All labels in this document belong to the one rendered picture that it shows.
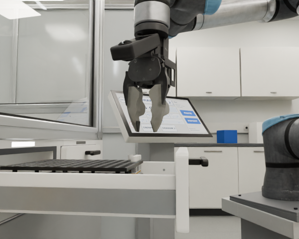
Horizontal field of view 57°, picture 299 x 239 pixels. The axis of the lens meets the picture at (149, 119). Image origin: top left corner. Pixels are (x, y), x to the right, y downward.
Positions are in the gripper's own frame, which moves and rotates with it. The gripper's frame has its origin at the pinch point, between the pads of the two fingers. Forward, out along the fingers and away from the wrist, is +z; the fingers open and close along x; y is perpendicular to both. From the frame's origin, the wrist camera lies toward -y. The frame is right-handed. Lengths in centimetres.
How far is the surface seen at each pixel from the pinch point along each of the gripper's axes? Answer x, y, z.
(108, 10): 105, 131, -102
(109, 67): 103, 132, -54
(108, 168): 1.0, -10.3, 7.6
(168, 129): 28, 78, -2
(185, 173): -12.7, -11.4, 7.4
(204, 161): -12.1, -0.2, 6.5
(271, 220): -20.9, 28.8, 22.3
